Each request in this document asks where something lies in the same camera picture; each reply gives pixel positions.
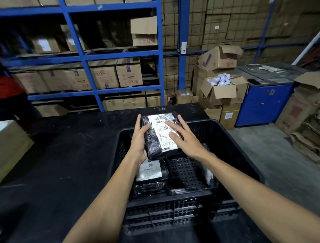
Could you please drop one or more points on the person's left hand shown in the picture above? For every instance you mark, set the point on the person's left hand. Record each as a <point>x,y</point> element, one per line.
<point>138,145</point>

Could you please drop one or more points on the person's right hand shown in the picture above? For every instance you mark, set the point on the person's right hand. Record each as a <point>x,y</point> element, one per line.
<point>191,145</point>

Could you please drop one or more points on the person's right thumb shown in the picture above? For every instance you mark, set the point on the person's right thumb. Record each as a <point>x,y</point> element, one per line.
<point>174,136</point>

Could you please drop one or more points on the person's left thumb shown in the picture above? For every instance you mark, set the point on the person's left thumb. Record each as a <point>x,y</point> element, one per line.
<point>147,127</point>

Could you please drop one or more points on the person's right middle finger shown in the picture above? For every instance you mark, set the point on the person's right middle finger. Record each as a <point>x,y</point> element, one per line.
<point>184,124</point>

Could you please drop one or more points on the black parcel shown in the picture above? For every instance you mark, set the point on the black parcel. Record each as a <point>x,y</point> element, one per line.
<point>152,172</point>
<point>208,172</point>
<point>150,189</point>
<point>190,190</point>
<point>160,140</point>

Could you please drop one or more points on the person's left forearm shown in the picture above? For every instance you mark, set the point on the person's left forearm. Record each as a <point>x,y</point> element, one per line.
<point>110,200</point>

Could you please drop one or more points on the person's right forearm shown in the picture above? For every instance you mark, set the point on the person's right forearm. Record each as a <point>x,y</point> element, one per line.
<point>255,200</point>

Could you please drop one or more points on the small open cardboard box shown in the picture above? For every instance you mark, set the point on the small open cardboard box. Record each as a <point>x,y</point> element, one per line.
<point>184,97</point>

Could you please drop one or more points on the small taped cardboard box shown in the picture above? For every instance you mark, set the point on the small taped cardboard box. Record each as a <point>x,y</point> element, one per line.
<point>154,100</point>

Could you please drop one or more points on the small brown cardboard box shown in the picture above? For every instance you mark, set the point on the small brown cardboard box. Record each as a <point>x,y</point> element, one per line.
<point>213,113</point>

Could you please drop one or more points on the wide taped cardboard box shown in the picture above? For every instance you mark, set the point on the wide taped cardboard box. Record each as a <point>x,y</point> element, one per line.
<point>125,103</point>

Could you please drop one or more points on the black wrapped parcel, square label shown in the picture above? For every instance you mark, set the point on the black wrapped parcel, square label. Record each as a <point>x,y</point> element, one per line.
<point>152,172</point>

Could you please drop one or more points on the cardboard box with shipping label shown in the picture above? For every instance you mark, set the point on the cardboard box with shipping label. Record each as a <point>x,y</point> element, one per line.
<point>230,116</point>

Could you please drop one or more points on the open cardboard box with rolls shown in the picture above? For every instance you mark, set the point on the open cardboard box with rolls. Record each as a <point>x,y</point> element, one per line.
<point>222,94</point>

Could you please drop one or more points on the cardboard box with red print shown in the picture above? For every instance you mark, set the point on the cardboard box with red print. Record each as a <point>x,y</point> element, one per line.
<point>105,77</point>
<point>56,80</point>
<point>78,79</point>
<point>129,73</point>
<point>31,82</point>

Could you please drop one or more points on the flat black wrapped parcel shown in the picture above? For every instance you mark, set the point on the flat black wrapped parcel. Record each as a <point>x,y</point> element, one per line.
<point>190,190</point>

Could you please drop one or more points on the heap of white paper rolls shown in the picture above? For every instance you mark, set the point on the heap of white paper rolls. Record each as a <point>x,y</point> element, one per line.
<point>221,79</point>

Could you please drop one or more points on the open empty cardboard box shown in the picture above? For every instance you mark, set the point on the open empty cardboard box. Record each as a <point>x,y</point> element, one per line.
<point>217,58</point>

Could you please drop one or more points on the black plastic crate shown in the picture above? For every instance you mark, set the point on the black plastic crate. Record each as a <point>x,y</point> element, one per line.
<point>185,212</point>

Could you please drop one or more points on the black phone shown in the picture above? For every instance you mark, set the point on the black phone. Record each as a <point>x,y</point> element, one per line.
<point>253,81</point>

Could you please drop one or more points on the blue metal shelf rack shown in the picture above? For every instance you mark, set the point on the blue metal shelf rack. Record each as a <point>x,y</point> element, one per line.
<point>87,56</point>

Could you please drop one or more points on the open-flap cardboard box on shelf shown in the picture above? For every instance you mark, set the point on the open-flap cardboard box on shelf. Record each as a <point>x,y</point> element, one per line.
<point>144,31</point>

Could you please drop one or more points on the low plain cardboard box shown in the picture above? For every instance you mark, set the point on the low plain cardboard box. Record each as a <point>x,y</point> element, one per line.
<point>51,110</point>

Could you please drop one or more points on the pile of flattened cardboard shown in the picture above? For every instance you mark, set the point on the pile of flattened cardboard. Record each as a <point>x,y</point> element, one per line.
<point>300,120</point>

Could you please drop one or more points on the tilted cardboard box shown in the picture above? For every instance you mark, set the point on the tilted cardboard box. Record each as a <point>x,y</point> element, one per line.
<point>71,37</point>

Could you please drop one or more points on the cardboard box with white label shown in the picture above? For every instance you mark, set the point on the cardboard box with white label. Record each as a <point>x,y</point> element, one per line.
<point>46,45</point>

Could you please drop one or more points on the white slanted bar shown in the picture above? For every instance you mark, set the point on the white slanted bar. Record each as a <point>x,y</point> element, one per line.
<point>306,47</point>

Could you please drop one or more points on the blue metal post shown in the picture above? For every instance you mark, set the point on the blue metal post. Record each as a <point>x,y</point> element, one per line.
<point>184,25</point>

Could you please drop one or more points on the wall of stacked cardboard boxes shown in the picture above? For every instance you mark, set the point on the wall of stacked cardboard boxes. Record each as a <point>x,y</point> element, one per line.
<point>237,22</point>

